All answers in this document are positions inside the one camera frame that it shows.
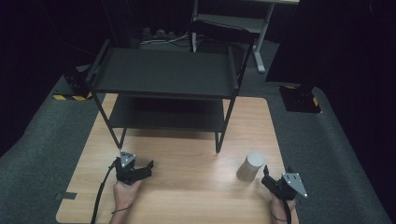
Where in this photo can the grey tape strip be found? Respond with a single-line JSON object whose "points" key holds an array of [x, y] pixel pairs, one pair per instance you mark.
{"points": [[66, 196]]}

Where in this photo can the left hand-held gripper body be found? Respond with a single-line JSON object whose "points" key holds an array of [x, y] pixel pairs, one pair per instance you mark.
{"points": [[127, 169]]}

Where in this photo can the black wrist band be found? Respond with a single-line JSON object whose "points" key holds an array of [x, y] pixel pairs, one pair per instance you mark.
{"points": [[122, 209]]}

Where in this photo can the power strip with plugs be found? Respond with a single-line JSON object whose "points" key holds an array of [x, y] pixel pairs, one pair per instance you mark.
{"points": [[157, 32]]}

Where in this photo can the person's right hand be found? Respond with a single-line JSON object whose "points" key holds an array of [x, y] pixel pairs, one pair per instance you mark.
{"points": [[280, 207]]}

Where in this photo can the white metal desk frame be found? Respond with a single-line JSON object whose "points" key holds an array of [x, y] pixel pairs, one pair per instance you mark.
{"points": [[263, 28]]}

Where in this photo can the person's left hand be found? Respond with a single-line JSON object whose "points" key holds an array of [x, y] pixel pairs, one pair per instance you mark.
{"points": [[125, 194]]}

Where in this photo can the black stand base striped tape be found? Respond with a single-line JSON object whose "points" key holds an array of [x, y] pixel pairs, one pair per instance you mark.
{"points": [[300, 99], [74, 85]]}

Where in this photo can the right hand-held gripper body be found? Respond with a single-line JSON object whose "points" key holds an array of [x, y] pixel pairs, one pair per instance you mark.
{"points": [[288, 186]]}

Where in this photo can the beige cylindrical cup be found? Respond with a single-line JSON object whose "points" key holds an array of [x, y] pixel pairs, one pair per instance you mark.
{"points": [[250, 168]]}

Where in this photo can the black two-tier metal rack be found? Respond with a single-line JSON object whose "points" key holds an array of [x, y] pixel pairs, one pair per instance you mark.
{"points": [[165, 71]]}

